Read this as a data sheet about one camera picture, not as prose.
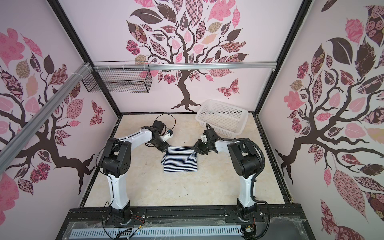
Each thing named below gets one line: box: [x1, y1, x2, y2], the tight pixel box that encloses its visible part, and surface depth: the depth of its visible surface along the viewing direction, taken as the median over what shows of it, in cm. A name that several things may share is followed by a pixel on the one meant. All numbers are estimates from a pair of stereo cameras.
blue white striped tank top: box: [161, 145, 198, 173], surface depth 94 cm
